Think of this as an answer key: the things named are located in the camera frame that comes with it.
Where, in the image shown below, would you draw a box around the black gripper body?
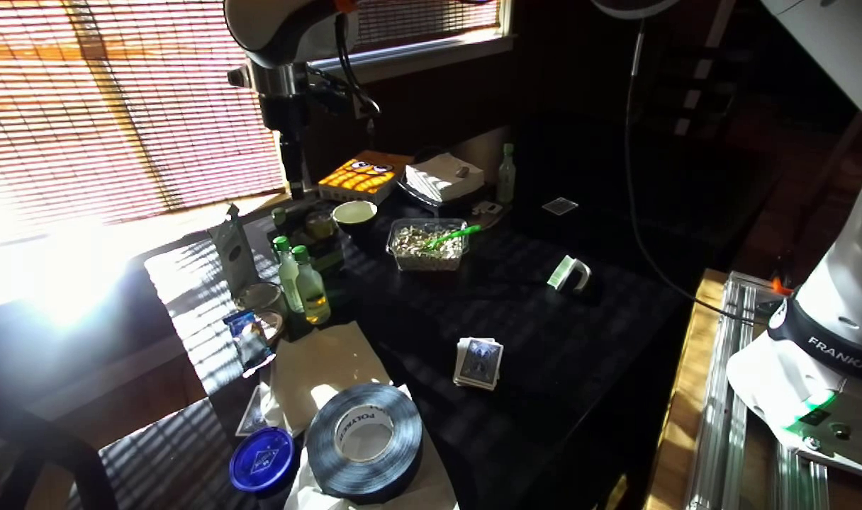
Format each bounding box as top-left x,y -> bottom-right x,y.
226,57 -> 314,137

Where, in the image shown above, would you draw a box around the green box with jars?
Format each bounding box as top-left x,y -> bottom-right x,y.
270,196 -> 350,278

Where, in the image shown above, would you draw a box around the white flat box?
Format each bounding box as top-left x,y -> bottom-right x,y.
404,151 -> 490,203

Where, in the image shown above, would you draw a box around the yellow lid jar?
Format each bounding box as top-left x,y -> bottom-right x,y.
302,210 -> 340,247

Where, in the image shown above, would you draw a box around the clear bottle green cap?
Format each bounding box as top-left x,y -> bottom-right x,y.
270,233 -> 307,321
290,241 -> 336,328

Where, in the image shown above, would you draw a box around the small round dish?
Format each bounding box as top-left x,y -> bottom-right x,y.
241,280 -> 290,325

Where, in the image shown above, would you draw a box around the clear plastic food container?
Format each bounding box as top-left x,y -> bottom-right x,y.
382,216 -> 485,275

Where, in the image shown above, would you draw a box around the large window blinds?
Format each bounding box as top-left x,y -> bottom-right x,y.
0,0 -> 286,229

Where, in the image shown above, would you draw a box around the small window blinds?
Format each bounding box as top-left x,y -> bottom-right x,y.
350,0 -> 506,57

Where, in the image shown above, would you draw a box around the green plastic piece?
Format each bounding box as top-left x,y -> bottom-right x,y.
428,222 -> 485,253

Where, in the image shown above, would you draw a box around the blue snack packet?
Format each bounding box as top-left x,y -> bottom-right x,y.
222,308 -> 278,377

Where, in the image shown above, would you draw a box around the small white bottle green cap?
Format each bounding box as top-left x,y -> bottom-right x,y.
496,139 -> 519,206

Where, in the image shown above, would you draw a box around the brown cardboard sheet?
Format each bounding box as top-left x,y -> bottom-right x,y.
265,321 -> 397,438

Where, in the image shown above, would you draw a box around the crumpled white paper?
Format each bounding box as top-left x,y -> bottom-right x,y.
234,380 -> 463,510

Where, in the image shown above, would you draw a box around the white mug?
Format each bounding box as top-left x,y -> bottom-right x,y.
544,253 -> 597,295

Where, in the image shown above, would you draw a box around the blue round lid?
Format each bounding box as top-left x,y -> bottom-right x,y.
226,424 -> 297,496

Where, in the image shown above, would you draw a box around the dark chair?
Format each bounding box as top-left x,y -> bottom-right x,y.
0,385 -> 122,510

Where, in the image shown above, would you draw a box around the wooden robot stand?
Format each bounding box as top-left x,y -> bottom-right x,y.
642,267 -> 737,510

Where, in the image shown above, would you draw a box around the coiled black gripper cable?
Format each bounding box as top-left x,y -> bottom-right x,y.
327,8 -> 385,124

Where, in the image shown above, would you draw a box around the white window frame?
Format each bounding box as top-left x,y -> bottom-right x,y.
248,0 -> 519,193

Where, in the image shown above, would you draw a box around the long black cable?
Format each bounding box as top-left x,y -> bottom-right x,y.
622,11 -> 782,328

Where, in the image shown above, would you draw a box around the metal rail frame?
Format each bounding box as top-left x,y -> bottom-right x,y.
683,268 -> 836,510

